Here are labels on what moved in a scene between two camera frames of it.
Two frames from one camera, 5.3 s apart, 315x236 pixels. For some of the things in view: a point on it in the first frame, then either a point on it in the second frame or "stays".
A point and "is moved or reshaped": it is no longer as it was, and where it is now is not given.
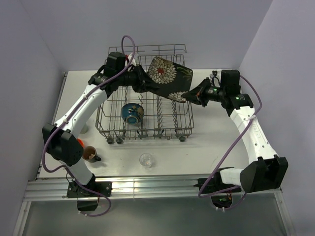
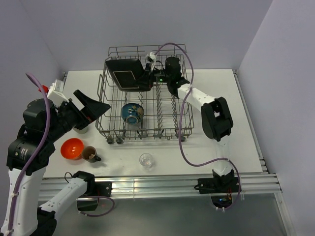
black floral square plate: [170, 79] is moved or reshaped
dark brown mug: [89, 154] stays
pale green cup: [84, 129] stays
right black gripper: [197, 95] to [145, 80]
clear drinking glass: [145, 160] stays
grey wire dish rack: [128, 113] stays
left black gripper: [143, 82] to [92, 109]
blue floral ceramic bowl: [132, 113] stays
